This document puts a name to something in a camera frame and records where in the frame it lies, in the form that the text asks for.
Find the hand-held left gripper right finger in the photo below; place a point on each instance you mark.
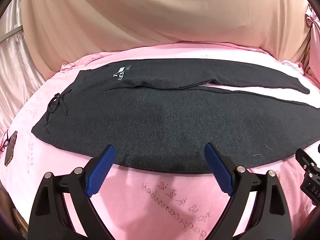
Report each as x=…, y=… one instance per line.
x=217, y=168

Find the pink printed bed sheet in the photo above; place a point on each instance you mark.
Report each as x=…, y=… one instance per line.
x=140, y=192

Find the beige curtain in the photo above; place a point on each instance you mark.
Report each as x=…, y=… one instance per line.
x=155, y=17

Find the black smartphone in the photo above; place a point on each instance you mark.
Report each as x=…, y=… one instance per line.
x=10, y=150

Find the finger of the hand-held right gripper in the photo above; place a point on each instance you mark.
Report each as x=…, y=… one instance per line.
x=305, y=160

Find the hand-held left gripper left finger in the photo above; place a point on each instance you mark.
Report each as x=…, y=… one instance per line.
x=100, y=171

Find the dark grey pants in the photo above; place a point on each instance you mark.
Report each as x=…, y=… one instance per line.
x=160, y=120

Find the pink ruffled pillow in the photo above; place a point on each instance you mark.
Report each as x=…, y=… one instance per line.
x=311, y=45

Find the white satin curtain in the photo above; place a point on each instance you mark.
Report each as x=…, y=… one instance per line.
x=17, y=62

